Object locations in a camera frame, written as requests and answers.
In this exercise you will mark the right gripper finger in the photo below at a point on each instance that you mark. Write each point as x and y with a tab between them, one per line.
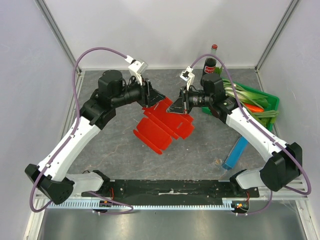
177	109
181	98

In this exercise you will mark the green plastic crate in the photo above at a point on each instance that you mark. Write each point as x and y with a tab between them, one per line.
273	103

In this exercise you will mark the cola glass bottle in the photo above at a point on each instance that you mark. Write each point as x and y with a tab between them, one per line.
210	62

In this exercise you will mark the blue rectangular box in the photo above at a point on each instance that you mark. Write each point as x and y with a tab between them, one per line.
235	153

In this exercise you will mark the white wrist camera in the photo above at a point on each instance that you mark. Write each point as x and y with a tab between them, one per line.
188	76
136	68

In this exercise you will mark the light blue slotted cable duct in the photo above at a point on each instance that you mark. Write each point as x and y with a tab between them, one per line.
96	204

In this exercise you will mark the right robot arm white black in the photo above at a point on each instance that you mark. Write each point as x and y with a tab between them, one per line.
283	161

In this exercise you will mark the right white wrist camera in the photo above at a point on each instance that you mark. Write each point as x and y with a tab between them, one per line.
188	76

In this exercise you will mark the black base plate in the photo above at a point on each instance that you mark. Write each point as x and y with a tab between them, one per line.
168	192

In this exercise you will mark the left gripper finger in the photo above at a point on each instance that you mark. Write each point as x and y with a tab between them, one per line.
155	95
153	100

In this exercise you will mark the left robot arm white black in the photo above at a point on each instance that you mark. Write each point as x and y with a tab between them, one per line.
51	176

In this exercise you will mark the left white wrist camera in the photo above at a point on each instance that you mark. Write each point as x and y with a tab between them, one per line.
136	68

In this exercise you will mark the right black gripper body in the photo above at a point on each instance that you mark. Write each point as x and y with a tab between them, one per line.
185	101

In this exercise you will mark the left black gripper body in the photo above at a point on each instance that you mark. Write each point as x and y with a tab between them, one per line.
135	92

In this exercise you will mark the leek with green leaves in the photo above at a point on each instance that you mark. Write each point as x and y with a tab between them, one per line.
245	96

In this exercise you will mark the orange carrot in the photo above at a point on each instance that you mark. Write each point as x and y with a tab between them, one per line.
254	108

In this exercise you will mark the red paper box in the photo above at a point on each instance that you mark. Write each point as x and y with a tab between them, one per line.
158	128

